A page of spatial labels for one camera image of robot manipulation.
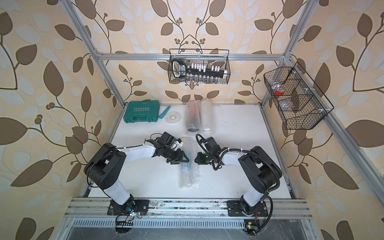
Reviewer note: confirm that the red item in basket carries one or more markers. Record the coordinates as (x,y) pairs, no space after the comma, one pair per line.
(278,90)

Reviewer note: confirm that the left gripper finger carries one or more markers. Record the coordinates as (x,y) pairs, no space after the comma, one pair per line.
(174,161)
(182,157)

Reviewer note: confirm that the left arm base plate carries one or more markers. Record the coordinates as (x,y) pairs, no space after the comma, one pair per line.
(131,207)

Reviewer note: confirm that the silver compact disc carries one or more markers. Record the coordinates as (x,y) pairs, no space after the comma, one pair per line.
(173,117)

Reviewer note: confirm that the back black wire basket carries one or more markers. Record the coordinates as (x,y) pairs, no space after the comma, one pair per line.
(210,57)

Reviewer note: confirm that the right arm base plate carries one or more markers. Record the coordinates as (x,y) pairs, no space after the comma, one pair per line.
(238,208)

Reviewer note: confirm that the green plastic tool case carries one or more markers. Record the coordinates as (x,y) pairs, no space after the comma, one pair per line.
(147,111)

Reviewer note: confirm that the clear bubble wrap sheet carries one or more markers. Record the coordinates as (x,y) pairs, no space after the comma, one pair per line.
(189,174)

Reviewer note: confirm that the right black wire basket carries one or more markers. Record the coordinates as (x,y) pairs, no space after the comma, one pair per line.
(303,105)

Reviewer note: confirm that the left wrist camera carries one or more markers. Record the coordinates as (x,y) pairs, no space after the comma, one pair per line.
(171,142)

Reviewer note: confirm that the bubble wrapped dark cylinder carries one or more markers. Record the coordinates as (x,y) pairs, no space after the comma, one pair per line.
(192,116)

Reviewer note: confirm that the bubble wrapped clear cylinder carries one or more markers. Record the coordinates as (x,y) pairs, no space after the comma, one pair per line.
(206,114)

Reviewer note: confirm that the black wire basket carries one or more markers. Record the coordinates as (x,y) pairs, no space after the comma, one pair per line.
(210,57)
(303,105)

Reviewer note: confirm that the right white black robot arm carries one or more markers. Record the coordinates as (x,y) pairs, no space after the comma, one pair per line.
(262,172)

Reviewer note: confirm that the black socket bit holder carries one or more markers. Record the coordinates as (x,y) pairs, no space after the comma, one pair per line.
(180,69)

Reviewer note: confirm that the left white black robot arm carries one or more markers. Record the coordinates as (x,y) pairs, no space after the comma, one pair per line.
(106,165)

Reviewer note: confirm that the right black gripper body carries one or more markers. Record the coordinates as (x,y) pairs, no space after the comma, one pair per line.
(210,155)

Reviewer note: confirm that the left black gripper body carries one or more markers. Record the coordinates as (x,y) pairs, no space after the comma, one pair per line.
(171,154)

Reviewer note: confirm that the aluminium front rail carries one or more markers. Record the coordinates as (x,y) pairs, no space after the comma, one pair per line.
(182,213)

